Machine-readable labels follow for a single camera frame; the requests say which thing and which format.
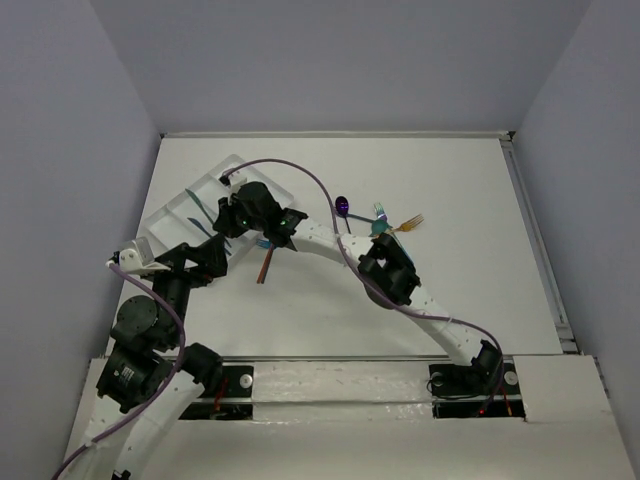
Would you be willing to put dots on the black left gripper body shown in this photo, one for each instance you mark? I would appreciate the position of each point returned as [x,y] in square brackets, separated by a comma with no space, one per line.
[181,258]

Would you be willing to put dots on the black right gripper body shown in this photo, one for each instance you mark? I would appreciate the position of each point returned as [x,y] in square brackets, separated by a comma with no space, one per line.
[236,219]

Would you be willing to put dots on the orange chopstick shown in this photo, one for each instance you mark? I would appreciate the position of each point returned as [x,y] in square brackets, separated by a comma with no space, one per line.
[264,267]

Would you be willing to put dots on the teal knife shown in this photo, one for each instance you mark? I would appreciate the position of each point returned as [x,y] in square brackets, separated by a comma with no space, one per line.
[200,205]

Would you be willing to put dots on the purple metal spoon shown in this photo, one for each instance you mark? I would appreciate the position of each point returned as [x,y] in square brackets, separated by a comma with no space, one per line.
[341,205]

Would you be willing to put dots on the teal spoon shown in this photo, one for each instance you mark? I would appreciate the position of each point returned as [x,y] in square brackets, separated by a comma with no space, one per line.
[380,226]

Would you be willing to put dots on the blue knife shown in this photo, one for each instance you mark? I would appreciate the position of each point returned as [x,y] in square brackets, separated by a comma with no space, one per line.
[195,222]

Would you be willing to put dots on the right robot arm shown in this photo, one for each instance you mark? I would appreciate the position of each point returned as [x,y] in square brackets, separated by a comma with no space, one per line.
[386,272]

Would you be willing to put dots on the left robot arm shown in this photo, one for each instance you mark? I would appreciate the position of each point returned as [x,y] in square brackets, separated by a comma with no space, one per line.
[152,374]

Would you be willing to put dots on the white divided utensil tray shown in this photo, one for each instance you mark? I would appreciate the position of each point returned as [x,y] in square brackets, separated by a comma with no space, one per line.
[188,216]

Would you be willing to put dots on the gold metal fork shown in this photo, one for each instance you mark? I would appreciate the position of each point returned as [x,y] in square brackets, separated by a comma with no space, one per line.
[409,225]

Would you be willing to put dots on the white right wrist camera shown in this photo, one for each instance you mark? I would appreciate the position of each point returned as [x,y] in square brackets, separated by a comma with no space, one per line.
[233,181]

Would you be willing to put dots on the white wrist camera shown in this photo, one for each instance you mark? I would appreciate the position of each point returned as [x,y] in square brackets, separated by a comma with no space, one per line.
[133,256]
[233,181]

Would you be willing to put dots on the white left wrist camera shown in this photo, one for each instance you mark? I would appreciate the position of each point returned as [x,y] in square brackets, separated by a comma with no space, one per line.
[133,256]

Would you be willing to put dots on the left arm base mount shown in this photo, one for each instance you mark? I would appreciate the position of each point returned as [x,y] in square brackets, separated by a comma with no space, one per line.
[231,400]

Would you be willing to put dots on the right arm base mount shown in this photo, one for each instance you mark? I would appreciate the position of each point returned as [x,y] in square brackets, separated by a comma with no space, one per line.
[456,394]

